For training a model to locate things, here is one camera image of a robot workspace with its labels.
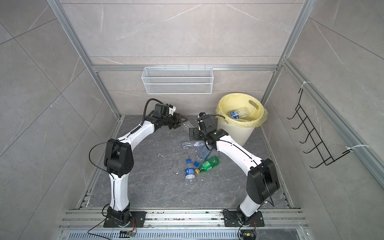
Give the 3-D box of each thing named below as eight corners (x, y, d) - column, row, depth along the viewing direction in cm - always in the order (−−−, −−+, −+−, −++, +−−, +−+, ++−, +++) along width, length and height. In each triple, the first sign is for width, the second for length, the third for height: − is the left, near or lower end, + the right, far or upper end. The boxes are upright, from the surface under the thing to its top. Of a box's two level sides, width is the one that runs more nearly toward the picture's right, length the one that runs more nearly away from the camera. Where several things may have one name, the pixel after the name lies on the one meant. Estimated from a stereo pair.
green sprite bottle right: (199, 178, 88) (199, 175, 84) (194, 171, 91) (194, 167, 87) (219, 164, 94) (220, 160, 90) (213, 157, 97) (214, 153, 93)
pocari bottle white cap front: (185, 186, 86) (184, 182, 82) (186, 162, 96) (185, 158, 92) (195, 186, 86) (195, 182, 82) (195, 162, 96) (195, 158, 92)
